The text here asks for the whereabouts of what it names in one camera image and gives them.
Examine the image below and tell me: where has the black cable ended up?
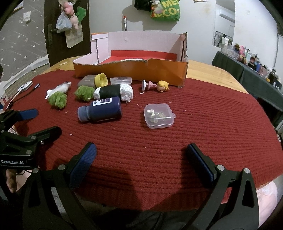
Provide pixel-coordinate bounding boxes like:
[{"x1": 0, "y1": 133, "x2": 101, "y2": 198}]
[{"x1": 7, "y1": 87, "x2": 33, "y2": 109}]

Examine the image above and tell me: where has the black bag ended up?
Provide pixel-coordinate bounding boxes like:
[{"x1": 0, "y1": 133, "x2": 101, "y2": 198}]
[{"x1": 134, "y1": 0, "x2": 153, "y2": 11}]

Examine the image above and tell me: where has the hanging green plush toy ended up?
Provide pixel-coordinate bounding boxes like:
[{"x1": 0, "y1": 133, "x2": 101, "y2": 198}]
[{"x1": 75, "y1": 7, "x2": 86, "y2": 22}]

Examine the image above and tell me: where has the dark wooden door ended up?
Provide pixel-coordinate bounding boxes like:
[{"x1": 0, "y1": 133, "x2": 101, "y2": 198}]
[{"x1": 43, "y1": 0, "x2": 91, "y2": 66}]

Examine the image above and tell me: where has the clutter of small toiletries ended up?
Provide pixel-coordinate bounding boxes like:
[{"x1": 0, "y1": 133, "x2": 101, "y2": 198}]
[{"x1": 221, "y1": 43, "x2": 282, "y2": 89}]

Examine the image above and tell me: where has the hanging pink plush toy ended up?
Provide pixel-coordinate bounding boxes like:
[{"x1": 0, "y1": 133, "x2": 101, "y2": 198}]
[{"x1": 62, "y1": 1, "x2": 79, "y2": 30}]

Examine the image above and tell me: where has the blonde toy figurine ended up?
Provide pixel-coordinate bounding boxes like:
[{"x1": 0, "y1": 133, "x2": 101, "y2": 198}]
[{"x1": 141, "y1": 80, "x2": 170, "y2": 94}]

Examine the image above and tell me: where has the white air conditioner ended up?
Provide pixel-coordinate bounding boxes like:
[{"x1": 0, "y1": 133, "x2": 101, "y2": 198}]
[{"x1": 219, "y1": 11, "x2": 235, "y2": 22}]

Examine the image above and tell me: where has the person's left hand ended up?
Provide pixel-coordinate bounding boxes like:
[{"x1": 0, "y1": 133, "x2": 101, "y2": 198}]
[{"x1": 5, "y1": 169, "x2": 18, "y2": 193}]

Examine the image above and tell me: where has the white and green plush toy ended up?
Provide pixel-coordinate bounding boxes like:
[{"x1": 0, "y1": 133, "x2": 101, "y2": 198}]
[{"x1": 45, "y1": 81, "x2": 71, "y2": 109}]

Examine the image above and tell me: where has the dark blue bottle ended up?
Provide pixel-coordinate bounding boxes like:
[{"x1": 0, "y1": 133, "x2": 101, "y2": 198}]
[{"x1": 77, "y1": 97, "x2": 122, "y2": 122}]

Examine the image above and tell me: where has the pink cloth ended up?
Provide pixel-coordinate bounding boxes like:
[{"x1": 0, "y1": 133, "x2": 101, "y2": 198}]
[{"x1": 255, "y1": 180, "x2": 279, "y2": 222}]

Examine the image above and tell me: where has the small clear plastic box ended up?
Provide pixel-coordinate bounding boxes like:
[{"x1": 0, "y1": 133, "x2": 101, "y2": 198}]
[{"x1": 144, "y1": 103, "x2": 177, "y2": 129}]

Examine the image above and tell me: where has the small white device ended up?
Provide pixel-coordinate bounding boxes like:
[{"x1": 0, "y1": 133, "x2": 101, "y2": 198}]
[{"x1": 17, "y1": 81, "x2": 33, "y2": 91}]

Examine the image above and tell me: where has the black roll with white paper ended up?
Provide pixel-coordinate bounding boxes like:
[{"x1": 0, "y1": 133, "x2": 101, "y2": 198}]
[{"x1": 93, "y1": 84, "x2": 134, "y2": 103}]

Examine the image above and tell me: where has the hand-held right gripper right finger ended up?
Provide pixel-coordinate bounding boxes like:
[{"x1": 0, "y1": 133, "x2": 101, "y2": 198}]
[{"x1": 186, "y1": 143, "x2": 259, "y2": 230}]

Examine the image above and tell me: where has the dark green covered side table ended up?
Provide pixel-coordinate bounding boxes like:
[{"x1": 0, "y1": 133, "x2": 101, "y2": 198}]
[{"x1": 212, "y1": 51, "x2": 283, "y2": 124}]

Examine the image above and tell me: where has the green plush ball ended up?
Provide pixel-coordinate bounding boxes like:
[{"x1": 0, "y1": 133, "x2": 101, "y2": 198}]
[{"x1": 74, "y1": 85, "x2": 95, "y2": 102}]

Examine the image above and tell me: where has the orange cardboard box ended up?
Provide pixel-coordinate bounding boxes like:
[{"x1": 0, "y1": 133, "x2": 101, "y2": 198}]
[{"x1": 73, "y1": 31, "x2": 189, "y2": 88}]

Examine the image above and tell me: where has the metal door handle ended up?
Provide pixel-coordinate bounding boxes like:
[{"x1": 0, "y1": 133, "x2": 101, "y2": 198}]
[{"x1": 47, "y1": 24, "x2": 59, "y2": 42}]

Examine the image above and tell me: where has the grey bottle with yellow cap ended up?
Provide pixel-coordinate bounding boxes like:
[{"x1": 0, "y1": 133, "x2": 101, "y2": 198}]
[{"x1": 77, "y1": 73, "x2": 108, "y2": 88}]

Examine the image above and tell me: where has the hanging clear plastic bag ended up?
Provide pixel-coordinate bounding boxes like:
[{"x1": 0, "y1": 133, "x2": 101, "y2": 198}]
[{"x1": 55, "y1": 11, "x2": 73, "y2": 33}]

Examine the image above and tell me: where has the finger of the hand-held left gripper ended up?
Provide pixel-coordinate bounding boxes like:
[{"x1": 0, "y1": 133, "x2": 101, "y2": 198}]
[
  {"x1": 7, "y1": 126, "x2": 62, "y2": 151},
  {"x1": 0, "y1": 108, "x2": 38, "y2": 132}
]

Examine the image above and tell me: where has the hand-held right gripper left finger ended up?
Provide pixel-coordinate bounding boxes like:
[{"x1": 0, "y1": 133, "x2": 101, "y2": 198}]
[{"x1": 22, "y1": 142, "x2": 98, "y2": 230}]

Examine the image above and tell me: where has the clear plastic lid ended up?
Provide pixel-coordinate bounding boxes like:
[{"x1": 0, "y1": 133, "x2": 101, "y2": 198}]
[{"x1": 110, "y1": 76, "x2": 132, "y2": 85}]

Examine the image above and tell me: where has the wall mirror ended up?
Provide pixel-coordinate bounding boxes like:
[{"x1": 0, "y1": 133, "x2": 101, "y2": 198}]
[{"x1": 212, "y1": 30, "x2": 233, "y2": 47}]

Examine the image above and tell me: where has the green plastic bag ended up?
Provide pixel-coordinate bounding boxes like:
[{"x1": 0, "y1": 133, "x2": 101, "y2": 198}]
[{"x1": 150, "y1": 0, "x2": 180, "y2": 22}]

